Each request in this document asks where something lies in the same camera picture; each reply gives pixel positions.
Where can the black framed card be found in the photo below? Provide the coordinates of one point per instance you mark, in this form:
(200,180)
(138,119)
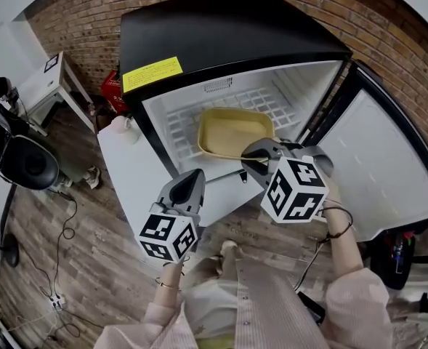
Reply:
(51,63)

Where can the fridge door with white liner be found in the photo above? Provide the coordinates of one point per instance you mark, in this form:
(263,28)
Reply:
(373,165)

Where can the white side table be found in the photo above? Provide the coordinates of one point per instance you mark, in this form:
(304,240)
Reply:
(43,86)

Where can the crumpled white cloth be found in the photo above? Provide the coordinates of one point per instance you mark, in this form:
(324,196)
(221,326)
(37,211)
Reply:
(93,177)

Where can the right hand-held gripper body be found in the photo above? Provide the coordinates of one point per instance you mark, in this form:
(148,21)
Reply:
(293,191)

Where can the person's pink striped shirt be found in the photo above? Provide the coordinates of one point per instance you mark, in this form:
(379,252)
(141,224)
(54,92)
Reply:
(264,304)

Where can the yellow rectangular container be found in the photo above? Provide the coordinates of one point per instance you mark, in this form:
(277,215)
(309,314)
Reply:
(232,129)

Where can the red plastic crate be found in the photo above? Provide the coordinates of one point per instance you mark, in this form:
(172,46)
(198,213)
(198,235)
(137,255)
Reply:
(112,91)

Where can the person's left forearm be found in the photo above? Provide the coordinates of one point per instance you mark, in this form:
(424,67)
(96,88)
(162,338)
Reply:
(170,275)

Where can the white power strip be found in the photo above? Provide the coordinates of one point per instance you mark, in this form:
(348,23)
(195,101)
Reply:
(57,301)

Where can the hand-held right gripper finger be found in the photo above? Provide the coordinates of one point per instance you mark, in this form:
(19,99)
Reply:
(257,173)
(257,148)

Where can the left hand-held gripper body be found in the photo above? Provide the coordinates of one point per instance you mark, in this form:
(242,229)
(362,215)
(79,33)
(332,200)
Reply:
(170,236)

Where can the person's right forearm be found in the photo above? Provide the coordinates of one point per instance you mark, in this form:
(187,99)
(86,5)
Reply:
(341,253)

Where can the white plastic jug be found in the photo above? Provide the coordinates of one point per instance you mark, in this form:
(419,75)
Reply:
(121,127)

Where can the person's leg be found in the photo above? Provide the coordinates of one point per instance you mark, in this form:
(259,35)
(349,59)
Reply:
(228,256)

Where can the black mini fridge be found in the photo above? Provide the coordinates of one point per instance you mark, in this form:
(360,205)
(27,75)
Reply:
(217,31)

